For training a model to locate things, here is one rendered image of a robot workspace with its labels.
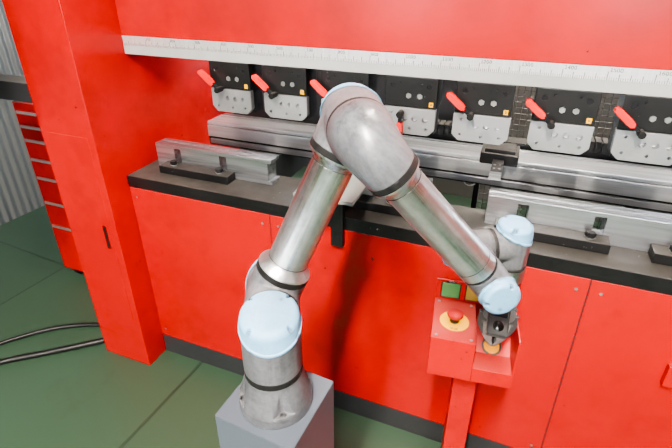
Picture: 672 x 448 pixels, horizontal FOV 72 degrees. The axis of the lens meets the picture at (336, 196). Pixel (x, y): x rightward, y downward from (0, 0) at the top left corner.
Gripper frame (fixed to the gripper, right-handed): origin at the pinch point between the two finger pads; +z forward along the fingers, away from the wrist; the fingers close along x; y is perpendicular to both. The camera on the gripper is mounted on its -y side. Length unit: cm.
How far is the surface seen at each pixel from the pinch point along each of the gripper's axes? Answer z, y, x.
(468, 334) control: -5.0, -3.0, 6.3
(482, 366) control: 2.3, -5.5, 2.1
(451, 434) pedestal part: 33.9, -4.3, 6.3
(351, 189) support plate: -25, 25, 42
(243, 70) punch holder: -50, 49, 82
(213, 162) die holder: -16, 49, 99
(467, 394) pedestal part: 17.1, -3.0, 3.9
